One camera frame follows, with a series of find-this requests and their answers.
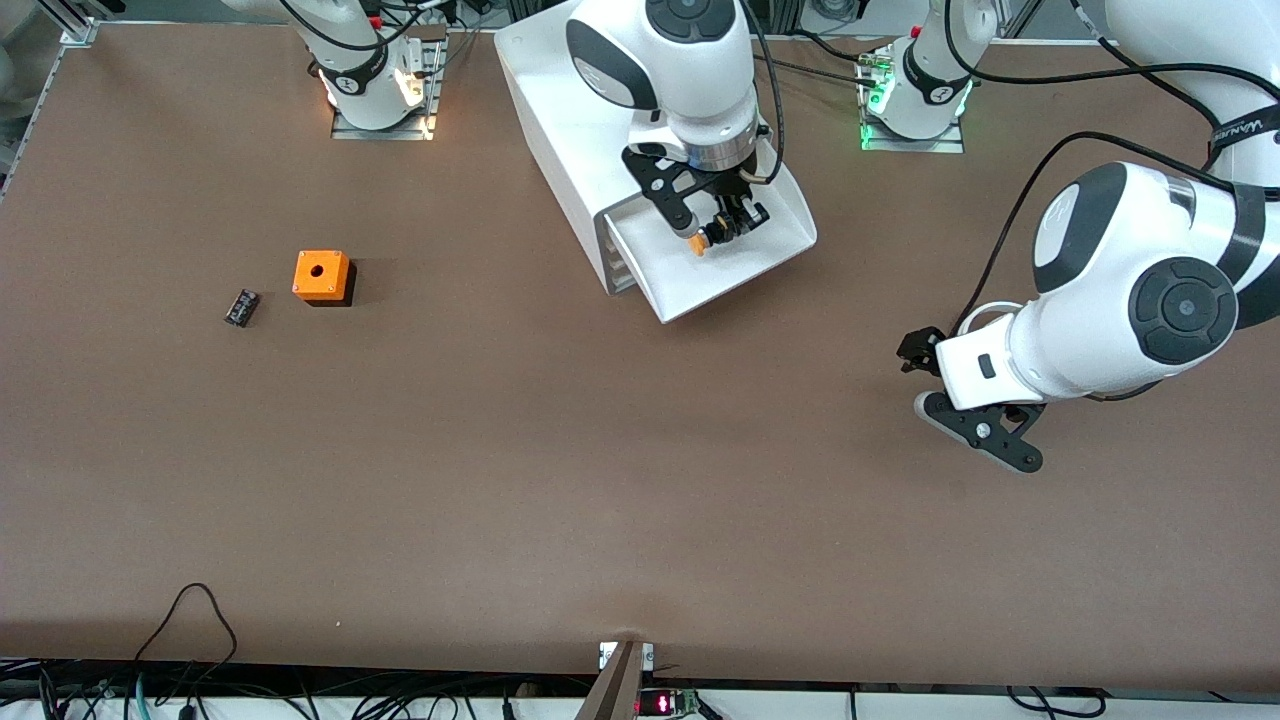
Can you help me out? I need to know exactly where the white curved plastic arc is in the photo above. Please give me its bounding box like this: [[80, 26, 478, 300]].
[[960, 300, 1023, 341]]

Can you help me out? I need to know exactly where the orange box with hole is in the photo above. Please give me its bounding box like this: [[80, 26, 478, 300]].
[[292, 250, 358, 308]]

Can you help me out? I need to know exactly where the black cable on table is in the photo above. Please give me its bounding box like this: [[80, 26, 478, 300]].
[[755, 52, 886, 86]]

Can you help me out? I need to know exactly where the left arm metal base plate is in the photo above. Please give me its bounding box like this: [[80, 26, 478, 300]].
[[858, 45, 966, 154]]

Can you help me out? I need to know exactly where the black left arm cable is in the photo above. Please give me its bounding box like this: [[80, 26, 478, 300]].
[[940, 0, 1280, 336]]

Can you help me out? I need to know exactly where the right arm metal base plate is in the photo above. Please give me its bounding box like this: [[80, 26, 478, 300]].
[[330, 25, 446, 141]]

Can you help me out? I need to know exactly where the grey camera mounting post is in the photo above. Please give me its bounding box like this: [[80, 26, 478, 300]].
[[575, 640, 656, 720]]

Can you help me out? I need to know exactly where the tangle of black cables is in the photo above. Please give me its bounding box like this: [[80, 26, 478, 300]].
[[0, 655, 601, 720]]

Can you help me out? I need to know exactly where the black looped cable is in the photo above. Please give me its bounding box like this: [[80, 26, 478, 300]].
[[135, 583, 239, 666]]

